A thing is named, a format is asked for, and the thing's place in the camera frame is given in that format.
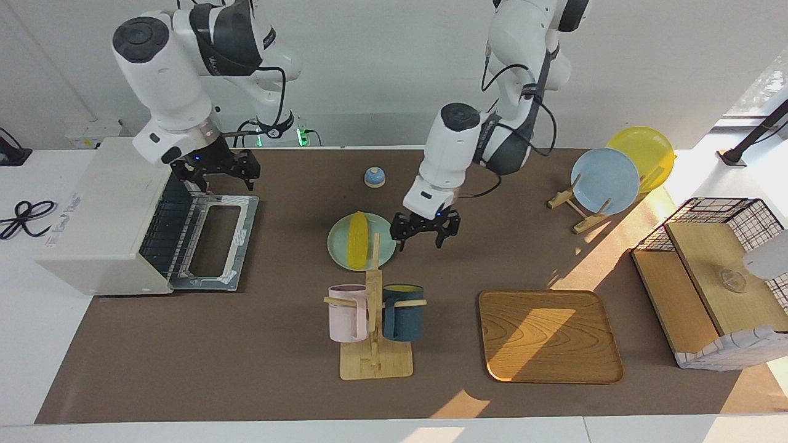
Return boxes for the coiled black cable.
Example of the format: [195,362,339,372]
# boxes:
[0,200,57,241]

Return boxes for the mint green plate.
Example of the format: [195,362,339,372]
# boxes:
[327,213,397,272]

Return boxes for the white wall socket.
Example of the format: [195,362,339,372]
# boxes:
[65,120,124,150]

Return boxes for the black wire basket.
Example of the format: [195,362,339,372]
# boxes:
[634,198,788,308]

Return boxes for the black clamp base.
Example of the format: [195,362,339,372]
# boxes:
[0,128,33,167]

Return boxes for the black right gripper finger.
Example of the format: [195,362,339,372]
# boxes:
[174,167,214,193]
[232,149,262,191]

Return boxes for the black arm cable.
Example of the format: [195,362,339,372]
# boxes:
[456,37,558,199]
[220,65,287,137]

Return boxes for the small clear glass object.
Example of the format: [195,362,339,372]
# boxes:
[717,269,747,293]

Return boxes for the pink mug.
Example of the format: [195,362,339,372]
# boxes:
[328,284,370,343]

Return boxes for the wooden plate rack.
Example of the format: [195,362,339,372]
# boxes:
[548,166,669,234]

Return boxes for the blurred white rounded object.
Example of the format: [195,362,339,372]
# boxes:
[742,231,788,281]

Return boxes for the yellow corn cob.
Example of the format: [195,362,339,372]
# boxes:
[347,211,369,270]

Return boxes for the light blue plate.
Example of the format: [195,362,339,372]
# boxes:
[570,148,641,215]

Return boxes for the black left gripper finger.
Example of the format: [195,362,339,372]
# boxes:
[435,212,462,250]
[391,212,415,252]

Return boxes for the dark blue mug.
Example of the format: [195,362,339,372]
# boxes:
[382,284,425,342]

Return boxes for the black angled stand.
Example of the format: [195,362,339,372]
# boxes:
[717,98,788,167]

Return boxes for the stepped wooden shelf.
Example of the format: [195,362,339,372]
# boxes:
[631,221,788,370]

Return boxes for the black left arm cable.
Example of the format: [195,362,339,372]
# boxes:
[456,37,558,199]

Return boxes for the white checked cloth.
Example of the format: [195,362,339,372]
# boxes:
[675,324,788,372]

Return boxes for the brown table mat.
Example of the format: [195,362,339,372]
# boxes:
[35,148,788,424]

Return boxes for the square wooden tray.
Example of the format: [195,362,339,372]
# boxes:
[478,289,624,385]

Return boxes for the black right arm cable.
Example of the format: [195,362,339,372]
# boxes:
[220,65,287,137]

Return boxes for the white toaster oven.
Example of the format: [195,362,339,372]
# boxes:
[35,137,193,296]

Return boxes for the yellow plate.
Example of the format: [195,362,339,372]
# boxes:
[606,127,675,193]

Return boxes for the wooden mug rack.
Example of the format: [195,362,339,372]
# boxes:
[324,233,427,380]

